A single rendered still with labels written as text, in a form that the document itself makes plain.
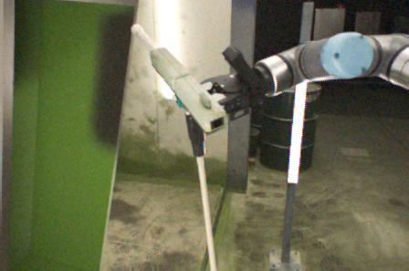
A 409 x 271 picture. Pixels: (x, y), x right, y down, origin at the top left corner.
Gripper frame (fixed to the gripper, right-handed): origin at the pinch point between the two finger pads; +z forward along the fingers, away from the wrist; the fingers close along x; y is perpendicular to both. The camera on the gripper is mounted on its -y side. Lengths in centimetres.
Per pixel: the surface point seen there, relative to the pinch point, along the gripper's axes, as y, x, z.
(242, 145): 166, 116, -88
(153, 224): 178, 93, 8
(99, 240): 85, 37, 36
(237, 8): 62, 157, -112
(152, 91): 125, 182, -36
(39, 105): 30, 68, 35
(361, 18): 279, 373, -545
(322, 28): 291, 405, -476
